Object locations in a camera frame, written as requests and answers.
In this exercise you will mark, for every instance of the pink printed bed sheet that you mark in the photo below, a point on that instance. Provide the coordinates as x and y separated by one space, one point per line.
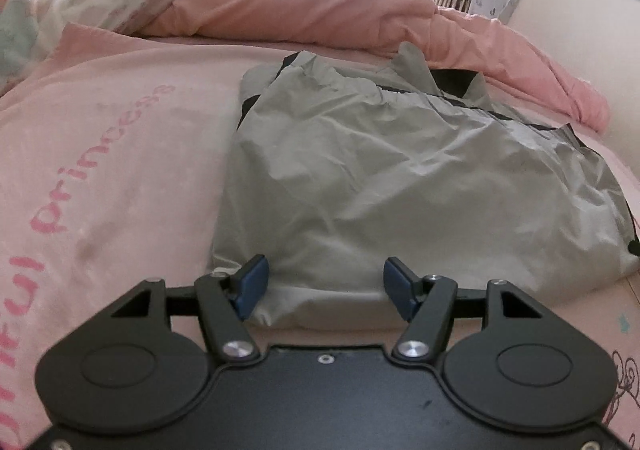
125 155

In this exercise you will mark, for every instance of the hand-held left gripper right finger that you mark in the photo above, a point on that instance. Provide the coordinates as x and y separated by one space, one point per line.
400 287

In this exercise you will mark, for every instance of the pink duvet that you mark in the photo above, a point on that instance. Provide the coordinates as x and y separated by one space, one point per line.
325 10

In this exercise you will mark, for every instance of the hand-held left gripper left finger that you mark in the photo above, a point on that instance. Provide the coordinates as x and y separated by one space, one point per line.
251 286

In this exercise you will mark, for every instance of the grey and black jacket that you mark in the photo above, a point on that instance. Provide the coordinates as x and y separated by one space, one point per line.
390 180

